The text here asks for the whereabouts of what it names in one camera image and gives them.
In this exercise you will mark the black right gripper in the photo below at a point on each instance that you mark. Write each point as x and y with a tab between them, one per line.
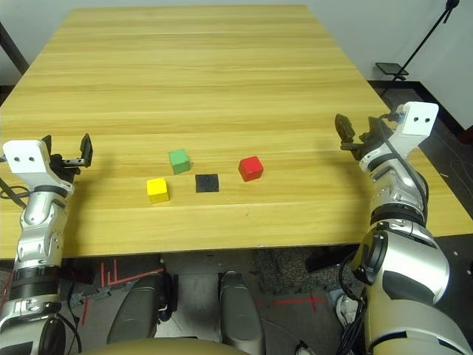
369	146

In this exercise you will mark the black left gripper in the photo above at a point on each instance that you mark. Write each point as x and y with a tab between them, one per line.
64	166

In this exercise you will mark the yellow wooden block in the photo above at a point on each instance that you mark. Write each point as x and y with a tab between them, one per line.
158	190

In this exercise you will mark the green wooden block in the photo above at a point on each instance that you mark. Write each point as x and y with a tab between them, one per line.
179	161

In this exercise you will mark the red wooden block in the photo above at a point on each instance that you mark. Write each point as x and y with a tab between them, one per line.
251	168

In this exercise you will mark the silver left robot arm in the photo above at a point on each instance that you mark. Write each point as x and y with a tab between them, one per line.
37	222

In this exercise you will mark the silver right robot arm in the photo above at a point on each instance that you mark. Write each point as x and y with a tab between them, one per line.
403	266

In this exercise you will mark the black tray on stand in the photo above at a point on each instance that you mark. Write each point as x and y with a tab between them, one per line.
391	68

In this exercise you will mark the black tripod stand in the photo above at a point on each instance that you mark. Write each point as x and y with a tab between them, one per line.
425	38

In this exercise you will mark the black square pad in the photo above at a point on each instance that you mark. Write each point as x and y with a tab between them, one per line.
207	183

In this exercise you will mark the dark speckled floor mat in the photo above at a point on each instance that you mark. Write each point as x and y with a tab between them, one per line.
281	270

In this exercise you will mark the grey robot left leg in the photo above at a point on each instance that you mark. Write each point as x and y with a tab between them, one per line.
136	310

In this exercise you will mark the grey robot leg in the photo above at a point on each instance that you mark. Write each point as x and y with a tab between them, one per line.
136	310
240	314

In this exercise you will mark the white sneaker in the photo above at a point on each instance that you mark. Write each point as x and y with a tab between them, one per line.
343	308

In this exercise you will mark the grey robot right leg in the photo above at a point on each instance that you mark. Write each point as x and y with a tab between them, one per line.
240	314

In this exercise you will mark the tan robot torso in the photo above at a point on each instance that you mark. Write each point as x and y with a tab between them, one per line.
159	347

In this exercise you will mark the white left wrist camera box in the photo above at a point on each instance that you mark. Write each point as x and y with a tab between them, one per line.
26	157

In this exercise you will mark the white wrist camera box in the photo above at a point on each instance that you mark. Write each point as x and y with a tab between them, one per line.
26	157
417	118

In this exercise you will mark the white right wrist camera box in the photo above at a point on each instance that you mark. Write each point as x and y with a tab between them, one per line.
417	118

